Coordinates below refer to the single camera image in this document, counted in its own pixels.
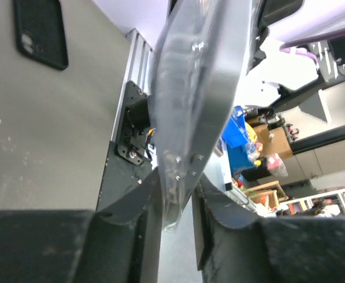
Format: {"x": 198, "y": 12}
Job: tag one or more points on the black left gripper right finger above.
{"x": 235, "y": 245}

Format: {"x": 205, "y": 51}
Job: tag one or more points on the cardboard box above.
{"x": 273, "y": 141}

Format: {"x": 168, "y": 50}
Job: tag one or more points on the black phone case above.
{"x": 39, "y": 32}

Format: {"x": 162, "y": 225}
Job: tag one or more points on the clear transparent phone case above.
{"x": 177, "y": 74}

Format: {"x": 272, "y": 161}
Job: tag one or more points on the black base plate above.
{"x": 127, "y": 165}

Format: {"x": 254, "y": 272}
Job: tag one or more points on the blue storage bin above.
{"x": 241, "y": 151}

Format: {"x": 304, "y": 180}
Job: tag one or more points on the black screen smartphone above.
{"x": 228, "y": 54}

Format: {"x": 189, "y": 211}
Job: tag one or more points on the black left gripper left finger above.
{"x": 120, "y": 243}

